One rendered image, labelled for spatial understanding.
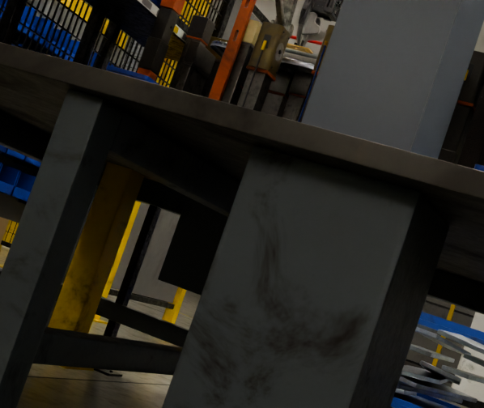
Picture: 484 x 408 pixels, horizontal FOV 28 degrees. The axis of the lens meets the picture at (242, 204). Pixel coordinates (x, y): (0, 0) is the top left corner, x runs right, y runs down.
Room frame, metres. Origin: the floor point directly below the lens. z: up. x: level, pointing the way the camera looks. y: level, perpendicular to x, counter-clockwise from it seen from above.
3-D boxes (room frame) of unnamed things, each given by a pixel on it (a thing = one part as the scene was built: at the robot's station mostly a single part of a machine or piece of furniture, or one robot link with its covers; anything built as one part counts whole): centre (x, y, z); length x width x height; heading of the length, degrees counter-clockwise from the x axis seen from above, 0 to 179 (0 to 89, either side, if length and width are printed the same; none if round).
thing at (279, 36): (2.33, 0.07, 0.87); 0.10 x 0.07 x 0.35; 158
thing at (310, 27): (2.47, -0.02, 1.11); 0.06 x 0.03 x 0.09; 68
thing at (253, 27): (2.41, 0.12, 0.88); 0.04 x 0.04 x 0.37; 68
